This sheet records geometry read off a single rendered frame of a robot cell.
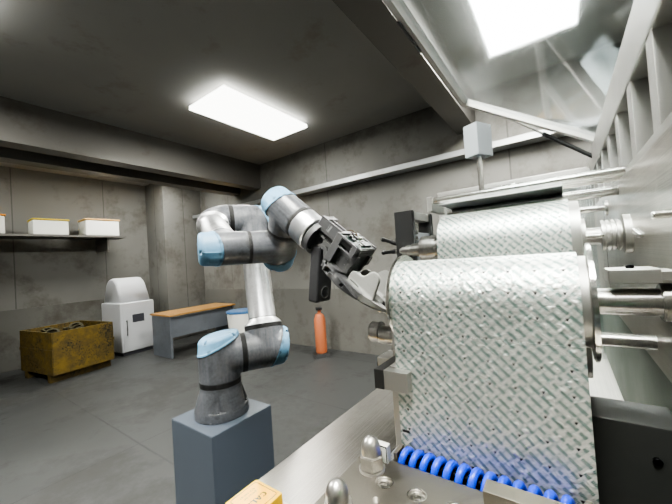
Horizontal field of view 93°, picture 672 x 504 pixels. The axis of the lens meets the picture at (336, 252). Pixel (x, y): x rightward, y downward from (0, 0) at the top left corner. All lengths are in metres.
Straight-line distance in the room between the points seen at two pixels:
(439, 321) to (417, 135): 3.89
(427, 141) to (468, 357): 3.84
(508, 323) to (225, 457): 0.79
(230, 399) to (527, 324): 0.80
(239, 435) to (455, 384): 0.68
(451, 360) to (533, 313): 0.12
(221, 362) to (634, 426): 0.85
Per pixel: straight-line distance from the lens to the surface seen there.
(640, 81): 0.74
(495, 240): 0.69
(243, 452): 1.06
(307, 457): 0.82
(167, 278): 6.82
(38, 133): 4.56
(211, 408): 1.02
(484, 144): 1.11
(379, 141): 4.50
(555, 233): 0.69
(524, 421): 0.50
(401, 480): 0.52
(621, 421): 0.57
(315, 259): 0.63
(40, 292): 6.95
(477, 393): 0.50
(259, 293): 1.03
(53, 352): 5.49
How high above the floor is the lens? 1.32
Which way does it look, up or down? 1 degrees up
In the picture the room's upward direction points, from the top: 4 degrees counter-clockwise
